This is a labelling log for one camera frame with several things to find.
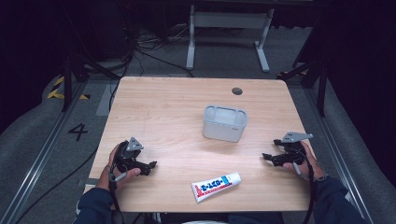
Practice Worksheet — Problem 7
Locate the bundle of black cables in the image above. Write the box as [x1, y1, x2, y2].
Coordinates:
[107, 27, 195, 111]

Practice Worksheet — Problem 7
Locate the person's left hand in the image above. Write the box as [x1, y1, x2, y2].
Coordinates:
[95, 144, 142, 191]

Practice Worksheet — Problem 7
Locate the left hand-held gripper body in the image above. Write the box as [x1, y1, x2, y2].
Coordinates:
[113, 136, 149, 172]

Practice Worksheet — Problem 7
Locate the person's right hand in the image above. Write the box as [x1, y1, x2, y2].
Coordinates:
[282, 140, 327, 182]

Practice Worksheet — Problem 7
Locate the grey plastic container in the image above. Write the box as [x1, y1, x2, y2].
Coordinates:
[202, 105, 249, 144]

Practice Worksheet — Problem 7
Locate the white metal desk frame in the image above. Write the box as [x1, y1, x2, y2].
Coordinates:
[185, 4, 276, 74]

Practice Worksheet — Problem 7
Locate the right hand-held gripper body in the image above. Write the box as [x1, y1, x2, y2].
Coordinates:
[277, 131, 314, 167]

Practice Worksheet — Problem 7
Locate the black metal stand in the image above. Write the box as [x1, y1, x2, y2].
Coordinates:
[61, 51, 121, 113]
[276, 57, 329, 119]

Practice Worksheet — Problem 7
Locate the hand-held gripper cable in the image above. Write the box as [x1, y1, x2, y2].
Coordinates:
[292, 148, 316, 224]
[107, 164, 125, 224]

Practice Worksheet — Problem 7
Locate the left hand-held gripper cable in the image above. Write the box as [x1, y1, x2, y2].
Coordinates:
[107, 164, 125, 224]

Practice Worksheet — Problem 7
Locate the white toothpaste tube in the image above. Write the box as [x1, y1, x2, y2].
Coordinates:
[191, 172, 243, 204]

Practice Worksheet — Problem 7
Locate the yellow black hazard tape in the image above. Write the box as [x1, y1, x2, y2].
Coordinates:
[46, 76, 92, 101]

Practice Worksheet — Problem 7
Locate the black floor cable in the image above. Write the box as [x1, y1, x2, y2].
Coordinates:
[14, 146, 100, 224]

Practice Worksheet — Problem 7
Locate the right hand-held gripper cable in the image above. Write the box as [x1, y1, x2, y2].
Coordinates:
[292, 148, 316, 224]

